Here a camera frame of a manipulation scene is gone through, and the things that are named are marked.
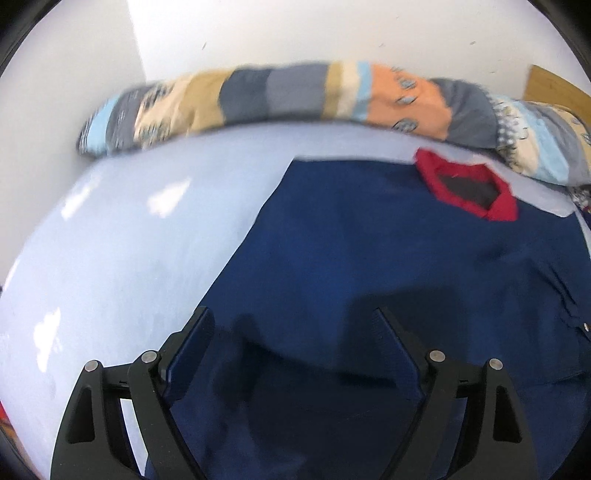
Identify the striped patchwork rolled quilt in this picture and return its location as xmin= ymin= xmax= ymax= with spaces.
xmin=78 ymin=62 xmax=590 ymax=187

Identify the light blue bed sheet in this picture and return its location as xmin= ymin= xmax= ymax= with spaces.
xmin=1 ymin=123 xmax=590 ymax=479

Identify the wooden headboard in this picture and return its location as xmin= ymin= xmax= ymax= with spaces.
xmin=523 ymin=65 xmax=590 ymax=110

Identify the navy work shirt red collar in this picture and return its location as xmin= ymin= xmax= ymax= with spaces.
xmin=171 ymin=160 xmax=590 ymax=479

